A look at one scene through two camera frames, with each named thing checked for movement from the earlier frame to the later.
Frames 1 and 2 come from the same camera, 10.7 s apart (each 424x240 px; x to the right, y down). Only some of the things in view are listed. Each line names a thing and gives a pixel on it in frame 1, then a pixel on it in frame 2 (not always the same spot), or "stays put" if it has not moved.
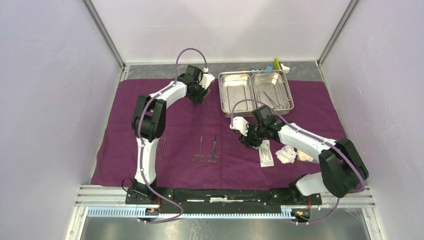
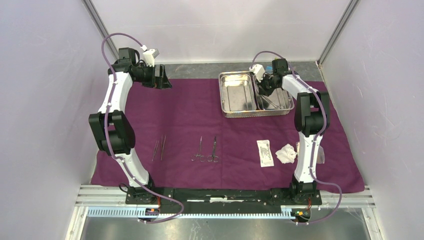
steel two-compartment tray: x=272 y=87 stays put
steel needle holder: x=202 y=158 stays put
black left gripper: x=203 y=93 → x=159 y=82
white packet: x=265 y=154 stays put
